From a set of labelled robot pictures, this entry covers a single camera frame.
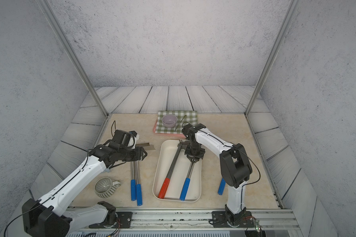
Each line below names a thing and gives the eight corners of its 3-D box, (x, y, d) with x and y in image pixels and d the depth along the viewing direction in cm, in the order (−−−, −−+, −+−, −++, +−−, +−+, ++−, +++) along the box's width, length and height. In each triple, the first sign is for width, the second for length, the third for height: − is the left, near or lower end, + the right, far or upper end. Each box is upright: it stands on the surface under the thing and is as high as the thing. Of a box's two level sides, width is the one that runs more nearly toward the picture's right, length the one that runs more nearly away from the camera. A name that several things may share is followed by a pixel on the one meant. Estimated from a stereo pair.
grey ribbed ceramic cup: (97, 199, 81) (91, 195, 76) (103, 182, 88) (98, 177, 82) (118, 199, 81) (113, 195, 76) (122, 182, 88) (118, 177, 82)
